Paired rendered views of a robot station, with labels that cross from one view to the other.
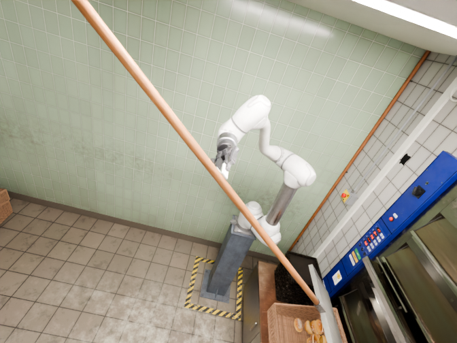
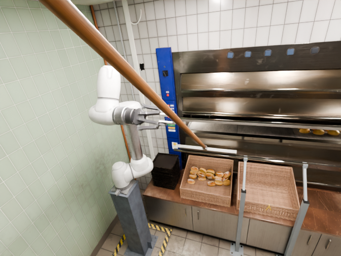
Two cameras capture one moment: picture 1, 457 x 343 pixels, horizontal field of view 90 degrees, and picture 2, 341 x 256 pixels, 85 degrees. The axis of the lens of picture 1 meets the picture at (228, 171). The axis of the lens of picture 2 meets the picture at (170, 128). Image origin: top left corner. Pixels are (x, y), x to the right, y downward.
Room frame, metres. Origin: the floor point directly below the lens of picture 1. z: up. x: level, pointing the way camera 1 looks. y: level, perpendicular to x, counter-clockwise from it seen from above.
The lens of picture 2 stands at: (0.32, 0.68, 2.32)
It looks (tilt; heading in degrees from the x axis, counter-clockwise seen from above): 28 degrees down; 298
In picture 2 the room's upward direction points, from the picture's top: 7 degrees counter-clockwise
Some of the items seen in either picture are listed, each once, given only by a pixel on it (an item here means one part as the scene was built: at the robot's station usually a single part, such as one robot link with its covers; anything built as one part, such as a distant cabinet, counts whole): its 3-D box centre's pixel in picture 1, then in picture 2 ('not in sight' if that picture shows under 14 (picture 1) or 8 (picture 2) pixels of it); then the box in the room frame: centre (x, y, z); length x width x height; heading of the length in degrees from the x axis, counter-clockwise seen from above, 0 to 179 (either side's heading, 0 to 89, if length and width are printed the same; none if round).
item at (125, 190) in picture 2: (243, 223); (122, 186); (1.43, -0.26, 1.03); 0.22 x 0.18 x 0.06; 95
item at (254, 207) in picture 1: (251, 214); (121, 173); (1.42, -0.29, 1.17); 0.18 x 0.16 x 0.22; 48
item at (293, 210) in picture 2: not in sight; (265, 188); (0.17, -0.99, 0.72); 0.56 x 0.49 x 0.28; 7
